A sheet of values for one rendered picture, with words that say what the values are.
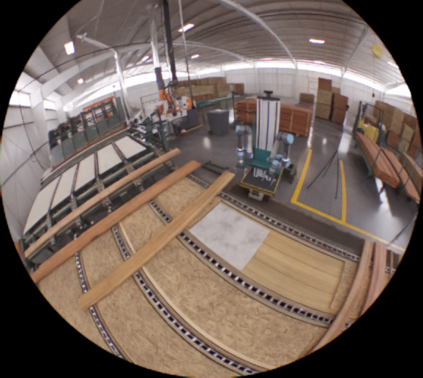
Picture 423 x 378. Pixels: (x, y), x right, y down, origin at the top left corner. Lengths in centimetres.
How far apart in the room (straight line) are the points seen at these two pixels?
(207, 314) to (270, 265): 61
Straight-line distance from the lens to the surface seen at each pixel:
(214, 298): 114
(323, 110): 1124
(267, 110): 212
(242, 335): 119
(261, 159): 234
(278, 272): 124
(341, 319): 147
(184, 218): 138
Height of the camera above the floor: 197
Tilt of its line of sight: 34 degrees down
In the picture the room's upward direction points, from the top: 7 degrees counter-clockwise
